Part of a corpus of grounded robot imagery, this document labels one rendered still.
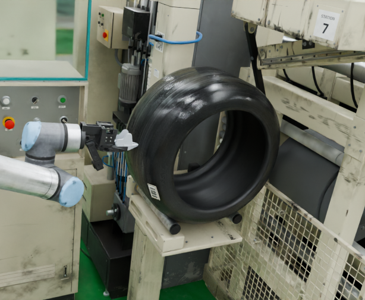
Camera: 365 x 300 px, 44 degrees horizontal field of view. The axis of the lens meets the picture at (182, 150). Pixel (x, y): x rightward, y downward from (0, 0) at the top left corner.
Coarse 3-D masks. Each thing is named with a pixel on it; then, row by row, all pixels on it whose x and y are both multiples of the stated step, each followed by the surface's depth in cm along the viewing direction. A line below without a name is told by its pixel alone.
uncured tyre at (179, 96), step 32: (160, 96) 157; (192, 96) 150; (224, 96) 152; (256, 96) 160; (128, 128) 165; (160, 128) 150; (192, 128) 150; (256, 128) 188; (128, 160) 168; (160, 160) 151; (224, 160) 199; (256, 160) 188; (160, 192) 157; (192, 192) 194; (224, 192) 191; (256, 192) 177
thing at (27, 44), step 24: (0, 0) 176; (24, 0) 180; (48, 0) 184; (72, 0) 188; (0, 24) 180; (24, 24) 184; (48, 24) 188; (72, 24) 192; (0, 48) 183; (24, 48) 187; (48, 48) 192; (72, 48) 196; (0, 72) 187; (24, 72) 191; (48, 72) 196; (72, 72) 200
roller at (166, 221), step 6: (138, 186) 195; (144, 198) 188; (150, 204) 183; (156, 210) 179; (162, 216) 175; (162, 222) 174; (168, 222) 171; (174, 222) 170; (168, 228) 170; (174, 228) 169; (180, 228) 170; (174, 234) 170
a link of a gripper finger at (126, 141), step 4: (128, 136) 153; (116, 140) 151; (120, 140) 152; (124, 140) 152; (128, 140) 153; (116, 144) 151; (120, 144) 152; (124, 144) 153; (128, 144) 154; (132, 144) 155; (136, 144) 157; (128, 148) 154; (132, 148) 155
